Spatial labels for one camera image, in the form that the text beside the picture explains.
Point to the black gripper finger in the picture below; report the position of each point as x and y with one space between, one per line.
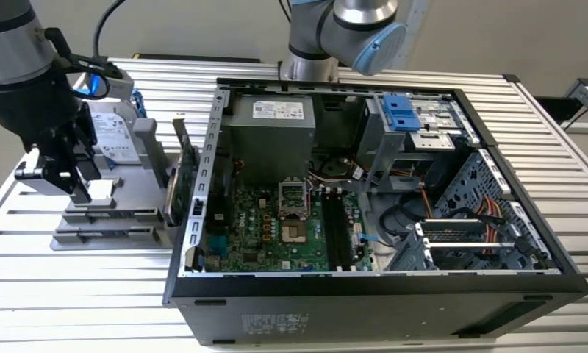
79 147

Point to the dark blue RAM stick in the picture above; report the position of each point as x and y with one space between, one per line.
108 234

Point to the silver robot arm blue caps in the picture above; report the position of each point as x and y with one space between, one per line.
10 44

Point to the hard disk in blue carrier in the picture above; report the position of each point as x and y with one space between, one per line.
118 132

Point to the silver CPU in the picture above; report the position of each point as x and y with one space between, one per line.
103 189

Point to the grey plastic parts rack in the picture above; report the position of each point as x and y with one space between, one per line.
133 191

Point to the green graphics card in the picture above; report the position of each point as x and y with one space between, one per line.
186 173

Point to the black expansion slot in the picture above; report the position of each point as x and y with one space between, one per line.
219 206

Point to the grey power supply unit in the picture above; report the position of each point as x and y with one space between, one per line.
270 147

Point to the blue expansion slot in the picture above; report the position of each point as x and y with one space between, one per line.
217 246

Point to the green motherboard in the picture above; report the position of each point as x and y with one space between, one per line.
255 235

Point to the CPU socket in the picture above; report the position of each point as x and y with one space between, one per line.
294 231

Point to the blue plastic drive latch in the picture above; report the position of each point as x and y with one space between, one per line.
399 110

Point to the metal drive cage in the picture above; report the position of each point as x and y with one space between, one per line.
422 143

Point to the black open PC case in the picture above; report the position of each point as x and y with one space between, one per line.
373 312

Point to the metal disk bay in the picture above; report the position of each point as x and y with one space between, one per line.
458 244

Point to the black rectangular block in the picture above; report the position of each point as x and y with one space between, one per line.
557 108

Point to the black camera bracket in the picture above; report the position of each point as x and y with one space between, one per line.
74 60

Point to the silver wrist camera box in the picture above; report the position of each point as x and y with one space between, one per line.
120 86

